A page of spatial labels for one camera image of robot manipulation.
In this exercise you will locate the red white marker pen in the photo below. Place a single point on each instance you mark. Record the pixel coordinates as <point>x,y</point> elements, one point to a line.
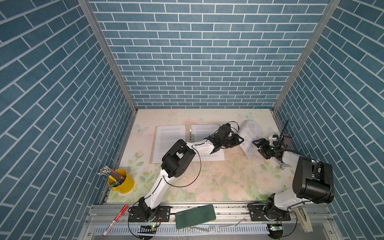
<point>122,211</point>

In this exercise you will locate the metal folder clip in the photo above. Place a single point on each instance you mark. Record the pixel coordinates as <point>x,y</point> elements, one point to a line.
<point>191,136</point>

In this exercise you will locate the green phone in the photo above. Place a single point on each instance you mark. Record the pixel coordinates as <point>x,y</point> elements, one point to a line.
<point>195,216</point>

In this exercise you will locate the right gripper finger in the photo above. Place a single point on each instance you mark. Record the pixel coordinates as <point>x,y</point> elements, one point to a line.
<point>261,144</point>
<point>265,153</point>

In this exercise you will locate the beige paper folder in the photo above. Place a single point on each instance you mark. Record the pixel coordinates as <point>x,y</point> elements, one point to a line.
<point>182,147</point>

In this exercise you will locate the yellow pencil cup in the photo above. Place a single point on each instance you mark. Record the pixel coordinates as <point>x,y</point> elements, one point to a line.
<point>125,186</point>

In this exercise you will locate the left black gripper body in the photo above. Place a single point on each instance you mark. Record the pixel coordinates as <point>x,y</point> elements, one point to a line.
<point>223,142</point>

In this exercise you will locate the printed text sheet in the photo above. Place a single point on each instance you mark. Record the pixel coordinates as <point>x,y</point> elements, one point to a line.
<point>199,132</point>
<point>165,138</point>

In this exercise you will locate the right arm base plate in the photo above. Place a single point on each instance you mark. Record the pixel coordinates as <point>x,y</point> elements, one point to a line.
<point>258,214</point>

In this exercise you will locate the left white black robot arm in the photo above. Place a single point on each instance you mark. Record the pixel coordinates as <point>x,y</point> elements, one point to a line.
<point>178,158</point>

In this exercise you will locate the technical drawing sheet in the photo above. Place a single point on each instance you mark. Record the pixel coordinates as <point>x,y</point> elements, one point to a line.
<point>250,131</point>

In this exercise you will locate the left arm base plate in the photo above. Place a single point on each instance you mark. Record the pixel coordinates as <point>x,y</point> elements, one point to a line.
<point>142,214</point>

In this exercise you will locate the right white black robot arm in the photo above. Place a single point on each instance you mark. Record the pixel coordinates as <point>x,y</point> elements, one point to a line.
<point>313,181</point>

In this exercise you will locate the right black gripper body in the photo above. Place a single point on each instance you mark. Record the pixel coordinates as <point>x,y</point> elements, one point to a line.
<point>270,150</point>

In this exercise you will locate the coloured pencils bundle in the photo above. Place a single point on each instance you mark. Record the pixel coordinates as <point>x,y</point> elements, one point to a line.
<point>111,175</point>

